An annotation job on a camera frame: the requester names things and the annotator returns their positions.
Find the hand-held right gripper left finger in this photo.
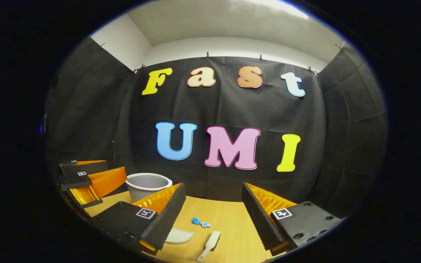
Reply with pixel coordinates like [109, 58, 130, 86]
[96, 183, 187, 255]

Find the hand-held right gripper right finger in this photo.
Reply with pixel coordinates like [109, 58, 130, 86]
[242, 182, 343, 256]

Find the white dustpan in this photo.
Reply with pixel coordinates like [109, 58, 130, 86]
[164, 227, 196, 245]

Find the white garbage bin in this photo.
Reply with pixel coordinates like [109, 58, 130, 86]
[125, 173, 173, 203]

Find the small white broom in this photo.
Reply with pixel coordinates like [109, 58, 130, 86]
[196, 230, 221, 262]

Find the wooden desktop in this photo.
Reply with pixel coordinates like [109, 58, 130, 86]
[83, 191, 288, 263]

